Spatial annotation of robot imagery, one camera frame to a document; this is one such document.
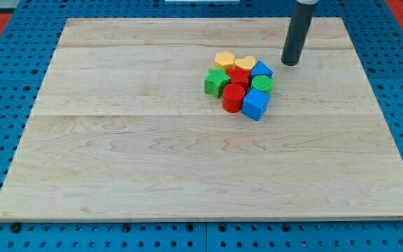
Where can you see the yellow hexagon block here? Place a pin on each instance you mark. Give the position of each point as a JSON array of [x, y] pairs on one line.
[[224, 60]]

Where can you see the green star block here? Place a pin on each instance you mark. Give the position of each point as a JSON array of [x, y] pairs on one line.
[[215, 82]]

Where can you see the red cylinder block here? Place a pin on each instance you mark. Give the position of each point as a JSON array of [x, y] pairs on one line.
[[232, 98]]

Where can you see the blue cube block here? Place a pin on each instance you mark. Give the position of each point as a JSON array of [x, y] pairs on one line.
[[255, 104]]

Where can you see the red star block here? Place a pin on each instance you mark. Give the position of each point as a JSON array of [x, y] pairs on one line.
[[240, 77]]

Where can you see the green cylinder block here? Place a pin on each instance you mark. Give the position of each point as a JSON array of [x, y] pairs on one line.
[[262, 83]]

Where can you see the yellow heart block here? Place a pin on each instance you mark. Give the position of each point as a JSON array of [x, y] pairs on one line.
[[246, 63]]

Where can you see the wooden board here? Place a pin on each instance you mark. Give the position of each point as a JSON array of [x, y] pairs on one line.
[[122, 130]]

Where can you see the blue triangular block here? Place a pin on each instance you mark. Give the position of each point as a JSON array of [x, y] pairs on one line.
[[261, 69]]

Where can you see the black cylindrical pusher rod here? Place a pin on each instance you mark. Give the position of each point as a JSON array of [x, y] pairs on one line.
[[297, 31]]

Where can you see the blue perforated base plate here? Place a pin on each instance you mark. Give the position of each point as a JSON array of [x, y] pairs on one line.
[[26, 46]]

